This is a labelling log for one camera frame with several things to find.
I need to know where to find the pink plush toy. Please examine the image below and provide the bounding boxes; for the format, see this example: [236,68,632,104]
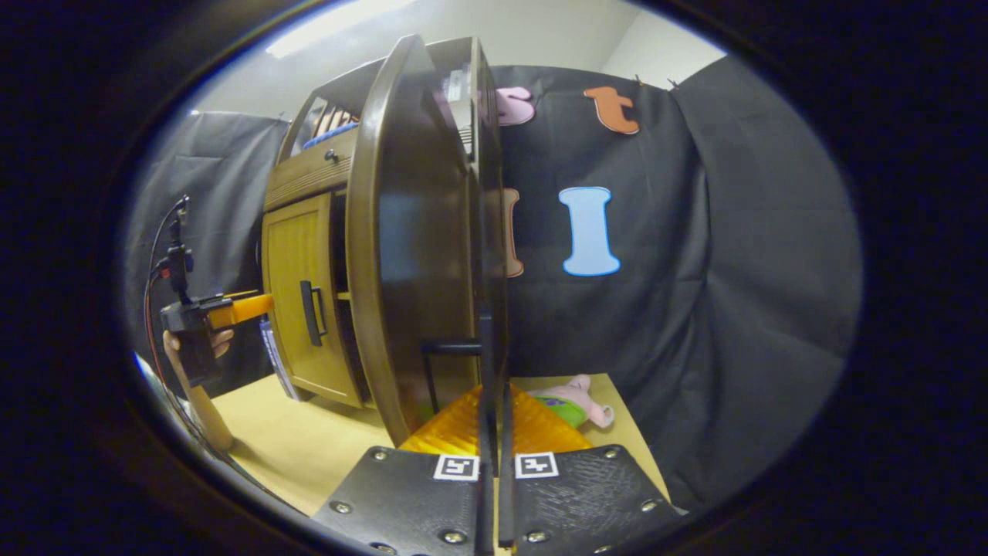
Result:
[531,375,615,430]

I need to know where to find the wooden shoe cabinet door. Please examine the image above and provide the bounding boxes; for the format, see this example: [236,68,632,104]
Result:
[345,35,483,449]
[261,193,364,408]

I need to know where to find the red cable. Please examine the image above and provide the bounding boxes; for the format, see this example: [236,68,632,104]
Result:
[144,259,180,387]

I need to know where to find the black backdrop cloth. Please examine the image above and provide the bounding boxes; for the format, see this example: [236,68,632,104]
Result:
[123,54,863,510]

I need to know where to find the black door handle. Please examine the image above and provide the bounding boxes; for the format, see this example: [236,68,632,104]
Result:
[421,340,486,415]
[299,280,328,348]

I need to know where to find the blue towel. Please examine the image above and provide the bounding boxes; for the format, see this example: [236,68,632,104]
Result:
[303,121,360,150]

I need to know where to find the wooden drawer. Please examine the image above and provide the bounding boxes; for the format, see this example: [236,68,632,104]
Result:
[264,127,360,213]

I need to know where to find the black cable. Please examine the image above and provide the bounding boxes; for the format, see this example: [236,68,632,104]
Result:
[144,195,232,464]

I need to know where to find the grey book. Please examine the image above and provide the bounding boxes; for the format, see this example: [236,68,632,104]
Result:
[444,66,473,109]

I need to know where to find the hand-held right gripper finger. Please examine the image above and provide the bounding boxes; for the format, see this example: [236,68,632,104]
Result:
[313,313,496,556]
[498,378,684,556]

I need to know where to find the white blue box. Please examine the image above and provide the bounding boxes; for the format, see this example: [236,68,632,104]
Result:
[259,318,300,402]

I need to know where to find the wooden double-door shoe cabinet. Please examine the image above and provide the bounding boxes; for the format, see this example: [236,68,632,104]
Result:
[259,35,510,410]

